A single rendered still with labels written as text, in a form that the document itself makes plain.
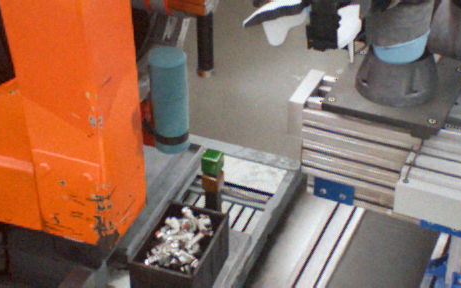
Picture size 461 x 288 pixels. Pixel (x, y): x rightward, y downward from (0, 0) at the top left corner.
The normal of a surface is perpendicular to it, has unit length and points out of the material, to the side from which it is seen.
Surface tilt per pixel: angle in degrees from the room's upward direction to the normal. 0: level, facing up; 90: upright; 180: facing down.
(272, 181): 0
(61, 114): 90
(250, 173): 0
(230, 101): 0
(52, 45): 90
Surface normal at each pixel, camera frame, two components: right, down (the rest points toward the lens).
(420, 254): 0.00, -0.81
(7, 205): -0.38, 0.55
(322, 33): -0.62, 0.47
